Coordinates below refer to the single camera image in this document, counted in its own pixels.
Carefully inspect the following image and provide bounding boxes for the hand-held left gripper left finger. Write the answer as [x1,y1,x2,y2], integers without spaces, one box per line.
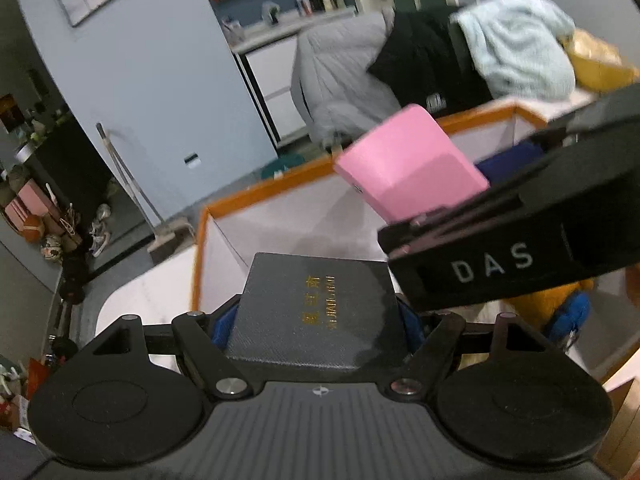
[92,305,251,400]

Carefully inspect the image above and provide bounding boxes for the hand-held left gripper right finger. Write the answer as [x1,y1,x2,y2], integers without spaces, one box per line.
[387,297,566,401]

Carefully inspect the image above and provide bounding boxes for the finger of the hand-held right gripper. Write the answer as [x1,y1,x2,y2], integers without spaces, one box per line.
[475,84,640,187]
[377,159,567,262]

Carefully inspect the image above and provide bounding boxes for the yellow and blue plush toy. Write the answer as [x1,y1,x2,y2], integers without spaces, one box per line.
[505,277,596,341]

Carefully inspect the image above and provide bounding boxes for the pink leather case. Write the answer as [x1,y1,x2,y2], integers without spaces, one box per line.
[333,103,491,224]

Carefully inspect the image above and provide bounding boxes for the dark grey gift box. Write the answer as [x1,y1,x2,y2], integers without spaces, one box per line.
[225,252,411,372]

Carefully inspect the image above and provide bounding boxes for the white bin with orange rim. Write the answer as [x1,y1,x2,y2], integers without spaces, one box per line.
[190,101,640,391]

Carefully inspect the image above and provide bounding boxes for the yellow bowl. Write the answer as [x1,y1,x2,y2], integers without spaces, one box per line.
[562,30,640,93]

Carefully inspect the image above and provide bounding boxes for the light blue fleece blanket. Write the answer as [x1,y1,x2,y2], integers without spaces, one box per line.
[450,0,577,102]

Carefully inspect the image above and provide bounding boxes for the white sneakers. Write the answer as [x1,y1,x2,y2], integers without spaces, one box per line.
[90,205,113,257]

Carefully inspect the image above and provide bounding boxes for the black jacket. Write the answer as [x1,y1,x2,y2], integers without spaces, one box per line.
[367,7,496,116]

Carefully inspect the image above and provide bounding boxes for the mop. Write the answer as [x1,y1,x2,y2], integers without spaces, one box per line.
[96,122,193,261]

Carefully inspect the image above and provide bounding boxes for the grey padded jacket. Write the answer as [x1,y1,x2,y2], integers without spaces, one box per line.
[291,10,406,153]

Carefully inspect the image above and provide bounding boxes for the worn patterned ball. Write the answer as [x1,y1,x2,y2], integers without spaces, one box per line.
[40,232,63,261]

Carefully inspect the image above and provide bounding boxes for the orange basketball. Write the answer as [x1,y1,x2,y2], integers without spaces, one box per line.
[22,215,45,244]

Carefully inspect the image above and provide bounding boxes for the white cabinet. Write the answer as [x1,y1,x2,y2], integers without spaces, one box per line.
[235,35,311,148]

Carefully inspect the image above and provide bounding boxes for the pink bag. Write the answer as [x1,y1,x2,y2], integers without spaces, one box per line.
[5,180,56,231]

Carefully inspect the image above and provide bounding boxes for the orange framed picture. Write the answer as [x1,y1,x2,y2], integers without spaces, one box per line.
[0,94,26,133]

